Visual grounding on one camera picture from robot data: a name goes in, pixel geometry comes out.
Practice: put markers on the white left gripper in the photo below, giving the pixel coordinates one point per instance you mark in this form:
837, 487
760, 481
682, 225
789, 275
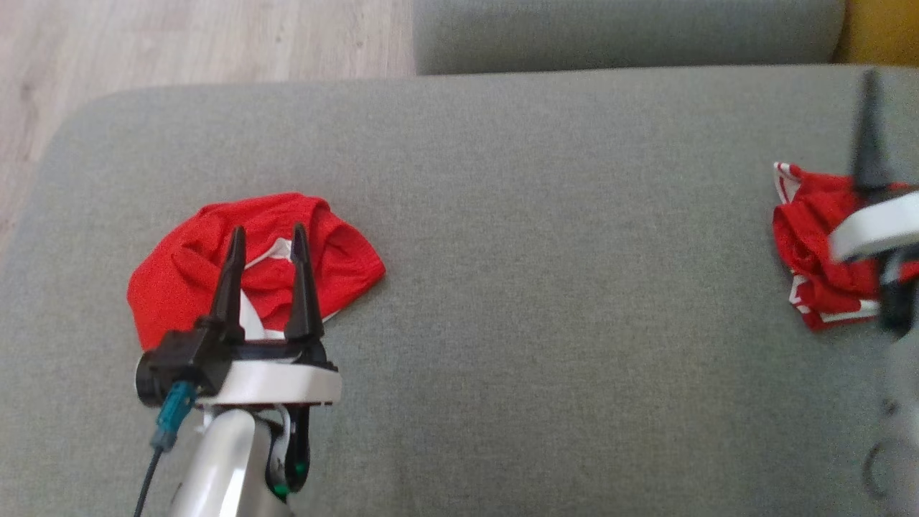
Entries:
280, 380

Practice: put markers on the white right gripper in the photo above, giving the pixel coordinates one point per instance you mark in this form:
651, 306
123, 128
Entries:
876, 226

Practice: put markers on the red shorts with white stripe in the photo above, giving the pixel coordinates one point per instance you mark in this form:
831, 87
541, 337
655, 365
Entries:
287, 266

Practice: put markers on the red basketball jersey number 23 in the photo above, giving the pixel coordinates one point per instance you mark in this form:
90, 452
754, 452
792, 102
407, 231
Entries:
808, 237

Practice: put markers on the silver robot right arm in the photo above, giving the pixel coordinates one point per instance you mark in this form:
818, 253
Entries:
901, 402

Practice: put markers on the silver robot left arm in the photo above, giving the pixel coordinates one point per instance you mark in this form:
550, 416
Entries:
230, 467

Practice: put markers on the yellow pillow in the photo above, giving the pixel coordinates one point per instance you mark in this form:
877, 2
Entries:
883, 29

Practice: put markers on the grey sofa back cushion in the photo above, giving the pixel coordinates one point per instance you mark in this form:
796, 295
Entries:
624, 32

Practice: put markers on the grey sofa seat cushion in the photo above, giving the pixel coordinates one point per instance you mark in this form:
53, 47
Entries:
538, 323

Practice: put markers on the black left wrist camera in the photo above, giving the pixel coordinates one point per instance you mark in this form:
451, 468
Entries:
183, 366

